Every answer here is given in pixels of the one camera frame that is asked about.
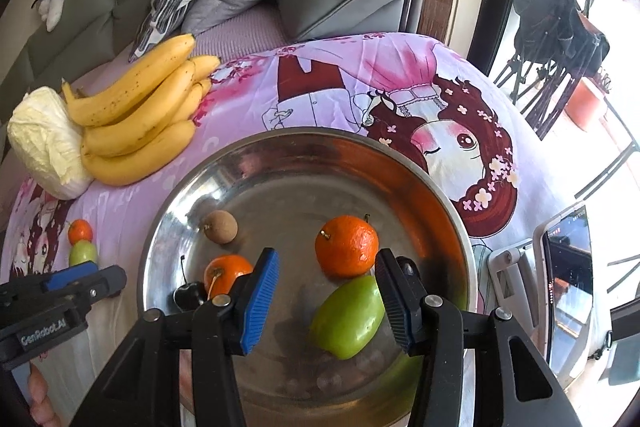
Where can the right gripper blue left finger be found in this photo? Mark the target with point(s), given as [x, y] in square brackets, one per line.
[255, 299]

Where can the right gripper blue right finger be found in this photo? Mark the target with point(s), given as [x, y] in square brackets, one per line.
[402, 292]

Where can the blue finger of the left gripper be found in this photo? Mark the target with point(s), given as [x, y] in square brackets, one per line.
[60, 279]
[98, 284]

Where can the green jujube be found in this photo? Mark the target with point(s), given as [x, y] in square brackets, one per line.
[349, 318]
[83, 251]

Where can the tangerine with stem strip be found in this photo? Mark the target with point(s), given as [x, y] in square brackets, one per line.
[221, 273]

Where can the small tangerine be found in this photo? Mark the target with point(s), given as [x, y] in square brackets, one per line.
[79, 230]

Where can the large tangerine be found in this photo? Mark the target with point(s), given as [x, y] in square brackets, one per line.
[346, 247]

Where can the brown longan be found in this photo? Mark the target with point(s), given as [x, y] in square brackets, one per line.
[220, 227]

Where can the dark cherry with stem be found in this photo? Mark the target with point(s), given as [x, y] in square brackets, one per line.
[190, 294]

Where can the person's left hand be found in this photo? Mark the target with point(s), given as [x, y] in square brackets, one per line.
[41, 409]

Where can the large steel bowl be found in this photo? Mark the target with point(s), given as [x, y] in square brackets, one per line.
[281, 187]

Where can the napa cabbage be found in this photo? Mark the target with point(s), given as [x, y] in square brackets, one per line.
[47, 142]

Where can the phone on stand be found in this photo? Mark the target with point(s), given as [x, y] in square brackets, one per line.
[546, 282]

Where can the bunch of yellow bananas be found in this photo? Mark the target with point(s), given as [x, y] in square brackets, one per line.
[137, 125]

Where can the pink cartoon tablecloth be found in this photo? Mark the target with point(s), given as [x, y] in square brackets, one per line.
[408, 92]

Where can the grey sofa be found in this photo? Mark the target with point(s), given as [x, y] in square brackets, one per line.
[93, 32]

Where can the black folding chair outside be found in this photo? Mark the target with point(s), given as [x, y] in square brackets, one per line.
[555, 46]

